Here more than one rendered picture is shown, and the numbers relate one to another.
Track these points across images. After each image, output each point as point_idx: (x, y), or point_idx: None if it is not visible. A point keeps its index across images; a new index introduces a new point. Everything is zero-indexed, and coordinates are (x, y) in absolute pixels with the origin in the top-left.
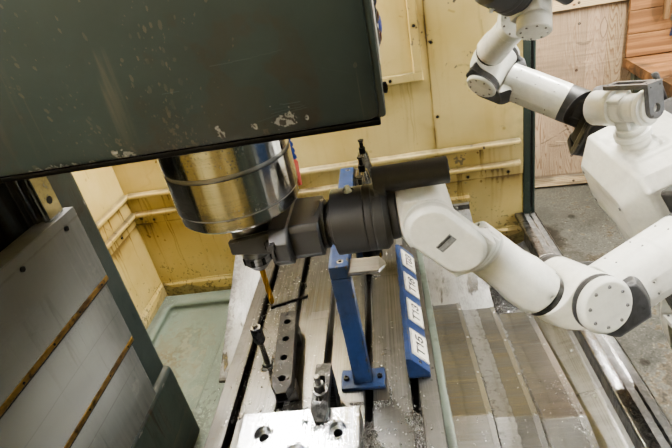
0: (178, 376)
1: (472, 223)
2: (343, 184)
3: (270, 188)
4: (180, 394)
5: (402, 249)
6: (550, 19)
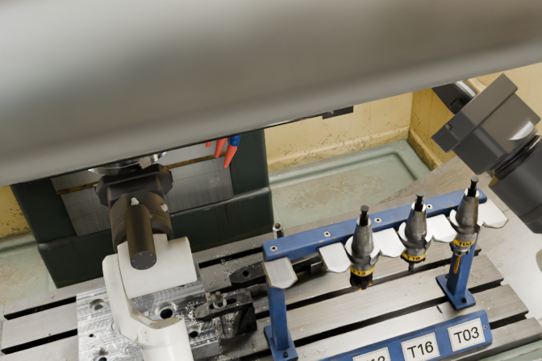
0: (325, 204)
1: (125, 308)
2: (434, 201)
3: None
4: (267, 214)
5: (482, 321)
6: None
